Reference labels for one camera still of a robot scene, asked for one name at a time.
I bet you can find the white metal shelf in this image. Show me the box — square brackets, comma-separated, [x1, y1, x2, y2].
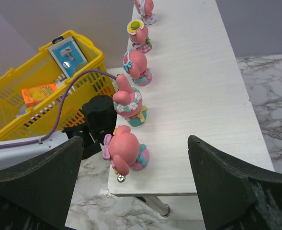
[108, 0, 273, 220]

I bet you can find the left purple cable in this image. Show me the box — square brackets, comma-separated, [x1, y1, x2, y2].
[0, 69, 119, 151]

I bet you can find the pink white bunny toy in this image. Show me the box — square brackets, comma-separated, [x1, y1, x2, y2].
[134, 0, 157, 25]

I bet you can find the blue razor package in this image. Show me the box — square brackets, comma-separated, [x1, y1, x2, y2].
[47, 36, 88, 78]

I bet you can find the yellow plastic basket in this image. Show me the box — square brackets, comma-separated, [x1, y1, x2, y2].
[0, 30, 114, 141]

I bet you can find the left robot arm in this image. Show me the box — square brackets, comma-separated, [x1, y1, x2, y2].
[0, 95, 117, 170]

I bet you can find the green round melon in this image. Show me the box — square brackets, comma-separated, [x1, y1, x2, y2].
[72, 61, 89, 75]

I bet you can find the pink toy yellow top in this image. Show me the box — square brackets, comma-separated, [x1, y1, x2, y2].
[127, 19, 152, 54]

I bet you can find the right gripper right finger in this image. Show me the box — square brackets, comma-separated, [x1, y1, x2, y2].
[188, 135, 282, 230]

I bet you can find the orange snack box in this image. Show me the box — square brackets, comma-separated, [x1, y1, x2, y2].
[21, 83, 57, 108]

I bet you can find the pink toy blue bow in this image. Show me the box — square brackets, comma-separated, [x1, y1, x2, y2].
[123, 49, 153, 86]

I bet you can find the pink bear toy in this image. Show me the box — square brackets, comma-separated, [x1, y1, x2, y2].
[102, 125, 149, 176]

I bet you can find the pink mushroom toy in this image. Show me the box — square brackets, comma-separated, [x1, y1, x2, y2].
[113, 74, 147, 127]

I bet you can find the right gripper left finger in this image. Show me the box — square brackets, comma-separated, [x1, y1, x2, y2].
[0, 137, 83, 230]

